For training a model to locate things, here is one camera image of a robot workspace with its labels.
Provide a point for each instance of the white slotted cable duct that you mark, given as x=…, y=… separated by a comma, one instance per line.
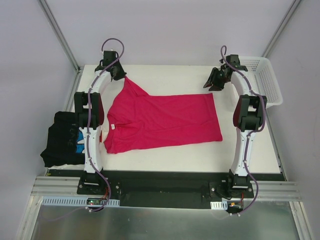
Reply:
x=79, y=201
x=219, y=205

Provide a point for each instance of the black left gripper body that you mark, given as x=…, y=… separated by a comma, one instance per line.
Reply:
x=117, y=71

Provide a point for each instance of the white red folded shirt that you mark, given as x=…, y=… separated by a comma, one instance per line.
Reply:
x=68, y=167

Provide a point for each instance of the white perforated plastic basket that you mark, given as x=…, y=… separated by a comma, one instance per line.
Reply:
x=262, y=78

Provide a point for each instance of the black folded t shirt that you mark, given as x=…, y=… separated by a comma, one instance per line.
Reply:
x=65, y=142

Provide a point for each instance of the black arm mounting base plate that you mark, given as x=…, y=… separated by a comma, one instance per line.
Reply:
x=160, y=189

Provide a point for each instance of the white slotted cable duct right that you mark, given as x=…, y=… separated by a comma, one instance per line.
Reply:
x=219, y=205

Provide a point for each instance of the aluminium frame rail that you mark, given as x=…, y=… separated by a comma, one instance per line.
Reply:
x=55, y=185

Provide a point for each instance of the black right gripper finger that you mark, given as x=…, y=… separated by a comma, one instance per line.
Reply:
x=212, y=78
x=216, y=87

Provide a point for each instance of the pink t shirt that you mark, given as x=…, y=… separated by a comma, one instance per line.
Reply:
x=140, y=121

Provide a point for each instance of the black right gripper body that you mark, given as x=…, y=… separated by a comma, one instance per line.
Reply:
x=219, y=77

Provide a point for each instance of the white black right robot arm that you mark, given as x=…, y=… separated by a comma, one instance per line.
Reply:
x=249, y=118

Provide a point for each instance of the white slotted cable duct left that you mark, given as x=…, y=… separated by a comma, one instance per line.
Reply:
x=79, y=201

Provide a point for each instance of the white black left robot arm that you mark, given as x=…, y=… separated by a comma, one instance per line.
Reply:
x=90, y=115

